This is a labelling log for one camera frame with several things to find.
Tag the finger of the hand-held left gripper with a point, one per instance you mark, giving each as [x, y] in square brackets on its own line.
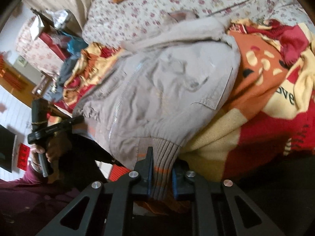
[75, 121]

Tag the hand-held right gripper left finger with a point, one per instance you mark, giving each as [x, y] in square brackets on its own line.
[147, 174]

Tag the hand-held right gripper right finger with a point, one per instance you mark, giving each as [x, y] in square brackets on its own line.
[175, 184]

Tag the beige zip jacket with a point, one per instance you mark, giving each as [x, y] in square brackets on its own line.
[160, 91]

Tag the person's left forearm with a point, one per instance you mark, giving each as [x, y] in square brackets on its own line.
[22, 177]

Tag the person's left hand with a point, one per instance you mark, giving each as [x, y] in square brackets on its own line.
[55, 150]

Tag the dark cloth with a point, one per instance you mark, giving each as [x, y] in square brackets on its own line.
[91, 150]

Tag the wooden door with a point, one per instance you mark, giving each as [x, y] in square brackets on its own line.
[14, 76]

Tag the red paper sign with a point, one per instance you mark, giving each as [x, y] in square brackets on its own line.
[24, 156]

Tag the black flat object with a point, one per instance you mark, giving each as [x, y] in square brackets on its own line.
[7, 147]

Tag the grey blue cloth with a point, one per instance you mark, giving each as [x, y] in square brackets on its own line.
[69, 68]

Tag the floral furniture cover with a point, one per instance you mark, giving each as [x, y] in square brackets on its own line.
[37, 49]

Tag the teal bag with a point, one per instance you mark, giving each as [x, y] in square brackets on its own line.
[76, 45]

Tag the white paper bag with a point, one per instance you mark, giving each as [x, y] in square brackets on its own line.
[36, 27]

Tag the person's maroon clothing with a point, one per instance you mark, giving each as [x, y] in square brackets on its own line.
[37, 209]

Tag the silver foil bag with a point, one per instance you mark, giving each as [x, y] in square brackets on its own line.
[61, 18]

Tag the red orange printed blanket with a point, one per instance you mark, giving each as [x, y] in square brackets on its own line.
[265, 108]

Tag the floral quilt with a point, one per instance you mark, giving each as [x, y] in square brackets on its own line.
[160, 12]

